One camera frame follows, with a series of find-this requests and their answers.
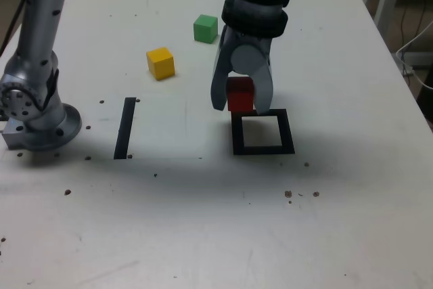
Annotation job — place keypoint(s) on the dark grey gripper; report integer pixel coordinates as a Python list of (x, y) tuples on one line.
[(257, 40)]

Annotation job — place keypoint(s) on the red cube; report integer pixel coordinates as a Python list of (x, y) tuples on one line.
[(240, 97)]

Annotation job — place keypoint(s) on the green cube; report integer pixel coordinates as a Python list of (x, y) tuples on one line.
[(204, 30)]

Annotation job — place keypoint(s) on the yellow cube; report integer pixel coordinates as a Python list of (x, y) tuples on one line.
[(160, 64)]

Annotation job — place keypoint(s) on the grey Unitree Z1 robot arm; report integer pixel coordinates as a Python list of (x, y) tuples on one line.
[(37, 32)]

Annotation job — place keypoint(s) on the black tape square outline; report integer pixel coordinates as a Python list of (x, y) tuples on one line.
[(236, 133)]

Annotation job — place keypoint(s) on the black tape strip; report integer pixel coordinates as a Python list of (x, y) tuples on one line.
[(124, 126)]

